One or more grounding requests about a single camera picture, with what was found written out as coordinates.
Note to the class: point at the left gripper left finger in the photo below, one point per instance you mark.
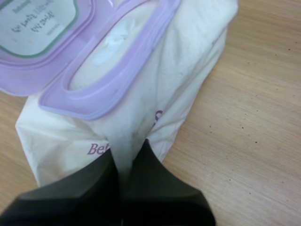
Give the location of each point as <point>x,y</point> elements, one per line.
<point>77,200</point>

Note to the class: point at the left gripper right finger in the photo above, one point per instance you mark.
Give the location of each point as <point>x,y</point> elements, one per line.
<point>162,200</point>

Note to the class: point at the white wet wipes pack lilac lid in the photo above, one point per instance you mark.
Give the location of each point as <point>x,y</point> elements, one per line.
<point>145,77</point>

